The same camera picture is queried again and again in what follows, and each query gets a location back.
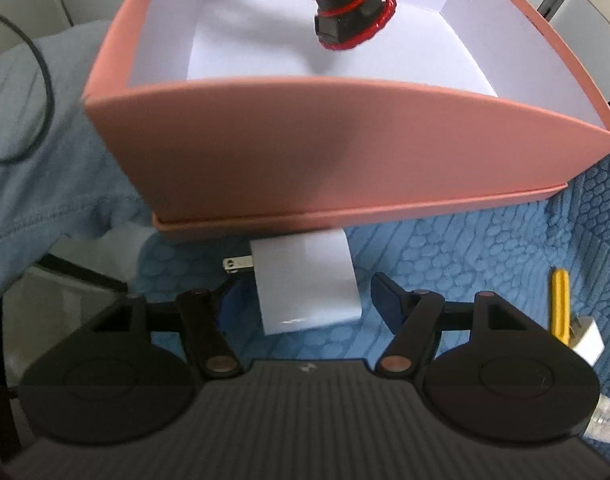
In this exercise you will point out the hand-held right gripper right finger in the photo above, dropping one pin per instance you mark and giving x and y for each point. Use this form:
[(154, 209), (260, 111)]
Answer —
[(387, 300)]

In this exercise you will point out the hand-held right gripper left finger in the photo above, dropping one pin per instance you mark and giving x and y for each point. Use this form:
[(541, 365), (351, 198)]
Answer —
[(230, 307)]

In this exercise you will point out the blue textured towel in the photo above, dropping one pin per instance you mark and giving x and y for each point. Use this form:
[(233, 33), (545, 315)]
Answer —
[(460, 260)]

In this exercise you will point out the white box with orange rim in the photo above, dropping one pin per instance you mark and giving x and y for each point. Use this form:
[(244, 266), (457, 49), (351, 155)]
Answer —
[(285, 160)]

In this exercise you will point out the white power adapter plug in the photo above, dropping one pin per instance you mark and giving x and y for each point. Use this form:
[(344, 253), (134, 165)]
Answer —
[(305, 285)]

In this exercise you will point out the person's denim trouser leg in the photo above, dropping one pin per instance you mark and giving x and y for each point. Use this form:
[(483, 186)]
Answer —
[(45, 185)]

